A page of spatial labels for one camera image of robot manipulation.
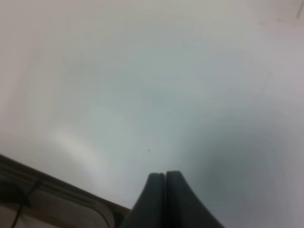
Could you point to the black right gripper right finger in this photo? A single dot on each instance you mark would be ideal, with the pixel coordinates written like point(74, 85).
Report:
point(183, 208)

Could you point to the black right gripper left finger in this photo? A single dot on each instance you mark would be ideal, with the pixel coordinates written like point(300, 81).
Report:
point(148, 210)

